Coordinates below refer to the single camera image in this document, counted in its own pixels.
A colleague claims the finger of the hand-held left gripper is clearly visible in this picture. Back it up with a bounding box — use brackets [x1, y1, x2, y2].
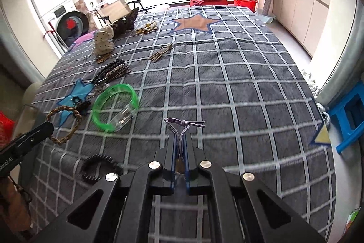
[8, 121, 54, 157]

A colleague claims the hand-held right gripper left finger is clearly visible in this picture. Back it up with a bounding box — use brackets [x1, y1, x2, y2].
[31, 133, 176, 243]

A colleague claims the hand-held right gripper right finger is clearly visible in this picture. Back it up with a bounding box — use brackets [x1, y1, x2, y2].
[184, 134, 325, 243]

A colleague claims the brown braided rope bracelet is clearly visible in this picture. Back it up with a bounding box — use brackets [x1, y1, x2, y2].
[45, 106, 83, 144]

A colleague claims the grey elastic hair tie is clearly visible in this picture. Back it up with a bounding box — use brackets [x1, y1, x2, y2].
[165, 117, 207, 175]

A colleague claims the black hair claw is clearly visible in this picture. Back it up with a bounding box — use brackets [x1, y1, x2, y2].
[70, 95, 91, 118]

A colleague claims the clear plastic bangle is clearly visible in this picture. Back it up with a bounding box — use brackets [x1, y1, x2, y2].
[109, 108, 136, 132]

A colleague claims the black spiral hair tie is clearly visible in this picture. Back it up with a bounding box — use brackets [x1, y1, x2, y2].
[81, 155, 121, 184]

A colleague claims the green transparent bangle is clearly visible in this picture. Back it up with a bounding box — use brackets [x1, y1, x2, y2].
[91, 84, 140, 132]

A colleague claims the person's left forearm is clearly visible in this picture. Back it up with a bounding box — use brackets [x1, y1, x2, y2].
[0, 175, 32, 232]

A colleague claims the beige sofa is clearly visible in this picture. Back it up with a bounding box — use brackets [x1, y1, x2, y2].
[0, 81, 47, 147]

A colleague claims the grey checked blanket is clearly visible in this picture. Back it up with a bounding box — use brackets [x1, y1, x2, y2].
[28, 5, 337, 243]

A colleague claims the black beaded hair band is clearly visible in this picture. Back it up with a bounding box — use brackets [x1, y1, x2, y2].
[93, 59, 126, 84]

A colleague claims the gold disc hair clip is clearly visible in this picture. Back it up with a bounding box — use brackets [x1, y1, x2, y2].
[95, 54, 113, 64]

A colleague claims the leopard print hair clip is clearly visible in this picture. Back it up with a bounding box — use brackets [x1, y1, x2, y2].
[105, 67, 132, 82]

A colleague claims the red broom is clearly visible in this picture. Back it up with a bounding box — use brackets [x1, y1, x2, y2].
[43, 21, 67, 51]

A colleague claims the beige polka dot bow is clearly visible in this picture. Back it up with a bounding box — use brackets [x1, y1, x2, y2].
[93, 27, 115, 57]

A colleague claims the white washing machine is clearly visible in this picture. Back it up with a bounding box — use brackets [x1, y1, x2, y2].
[40, 0, 91, 50]

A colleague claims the leopard print scrunchie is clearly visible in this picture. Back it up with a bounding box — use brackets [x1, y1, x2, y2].
[112, 7, 140, 33]

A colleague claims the beige folding chair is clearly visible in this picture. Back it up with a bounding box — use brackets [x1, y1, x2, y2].
[95, 0, 134, 26]

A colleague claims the blue plastic stool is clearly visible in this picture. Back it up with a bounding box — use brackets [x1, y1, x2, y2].
[327, 89, 364, 154]

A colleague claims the light blue basin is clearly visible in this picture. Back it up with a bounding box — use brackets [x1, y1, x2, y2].
[257, 11, 276, 24]

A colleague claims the red basin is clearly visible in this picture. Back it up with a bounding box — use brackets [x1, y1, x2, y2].
[233, 0, 258, 12]

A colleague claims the green white packet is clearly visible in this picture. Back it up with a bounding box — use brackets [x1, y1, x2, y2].
[345, 210, 360, 235]

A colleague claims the beige cabinet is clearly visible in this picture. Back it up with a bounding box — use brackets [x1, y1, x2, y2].
[273, 0, 332, 57]

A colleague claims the gold chain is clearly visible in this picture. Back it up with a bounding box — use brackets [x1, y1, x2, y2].
[136, 21, 158, 34]

